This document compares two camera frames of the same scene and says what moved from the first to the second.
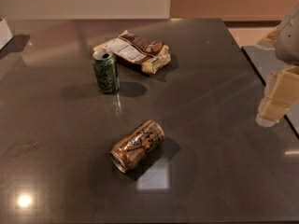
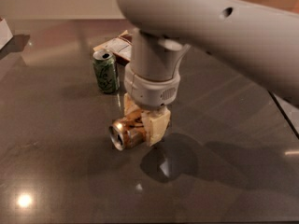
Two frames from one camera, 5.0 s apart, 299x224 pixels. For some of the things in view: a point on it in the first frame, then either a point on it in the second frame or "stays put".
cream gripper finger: x=281 y=92 to x=151 y=94
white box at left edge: x=5 y=35 stays put
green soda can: x=106 y=71 stays put
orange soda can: x=138 y=147 to x=127 y=132
